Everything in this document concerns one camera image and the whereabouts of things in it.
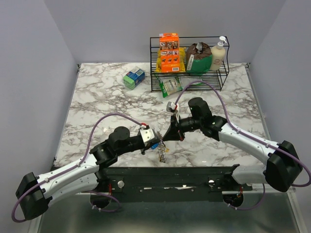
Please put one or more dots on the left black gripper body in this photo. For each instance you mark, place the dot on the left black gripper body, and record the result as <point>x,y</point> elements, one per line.
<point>134,145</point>

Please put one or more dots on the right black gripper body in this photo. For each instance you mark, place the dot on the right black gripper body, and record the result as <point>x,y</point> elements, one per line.
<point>190,123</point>

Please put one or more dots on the metal disc with keyrings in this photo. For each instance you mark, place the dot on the metal disc with keyrings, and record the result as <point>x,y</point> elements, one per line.
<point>161,149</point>

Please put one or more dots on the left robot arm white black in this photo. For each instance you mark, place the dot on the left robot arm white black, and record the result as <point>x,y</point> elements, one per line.
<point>35,193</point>

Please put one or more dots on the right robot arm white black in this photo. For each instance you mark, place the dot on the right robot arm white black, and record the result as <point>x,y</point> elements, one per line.
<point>279,167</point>

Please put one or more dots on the blue key tag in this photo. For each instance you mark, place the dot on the blue key tag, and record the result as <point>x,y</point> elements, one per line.
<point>154,146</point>

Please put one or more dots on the silver green foil pouch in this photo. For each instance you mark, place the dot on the silver green foil pouch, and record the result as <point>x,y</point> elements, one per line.
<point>184,81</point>

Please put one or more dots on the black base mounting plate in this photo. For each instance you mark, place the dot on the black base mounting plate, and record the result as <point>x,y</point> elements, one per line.
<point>168,184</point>

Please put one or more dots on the green white pouch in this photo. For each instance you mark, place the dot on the green white pouch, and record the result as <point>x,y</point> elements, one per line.
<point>169,85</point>

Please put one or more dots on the brown green coffee bag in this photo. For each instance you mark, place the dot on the brown green coffee bag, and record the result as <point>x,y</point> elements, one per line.
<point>198,58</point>

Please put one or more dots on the green sponge pack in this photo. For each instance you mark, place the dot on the green sponge pack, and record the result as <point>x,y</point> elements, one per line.
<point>133,78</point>

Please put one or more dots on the cream lotion pump bottle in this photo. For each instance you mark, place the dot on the cream lotion pump bottle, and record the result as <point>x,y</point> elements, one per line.
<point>218,53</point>

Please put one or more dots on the yellow snack bag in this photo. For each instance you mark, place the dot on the yellow snack bag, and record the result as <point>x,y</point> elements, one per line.
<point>159,60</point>

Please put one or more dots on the orange cardboard box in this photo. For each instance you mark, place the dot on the orange cardboard box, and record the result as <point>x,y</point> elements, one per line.
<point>169,41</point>

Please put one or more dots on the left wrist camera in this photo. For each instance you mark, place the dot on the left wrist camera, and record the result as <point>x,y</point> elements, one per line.
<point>147,135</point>

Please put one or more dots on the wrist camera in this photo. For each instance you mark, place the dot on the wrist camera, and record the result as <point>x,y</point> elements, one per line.
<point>172,107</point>
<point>147,135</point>

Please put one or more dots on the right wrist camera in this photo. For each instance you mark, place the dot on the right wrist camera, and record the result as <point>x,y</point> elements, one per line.
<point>172,107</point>

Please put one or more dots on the aluminium rail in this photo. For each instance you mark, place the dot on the aluminium rail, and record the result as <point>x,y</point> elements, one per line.
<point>255,188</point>

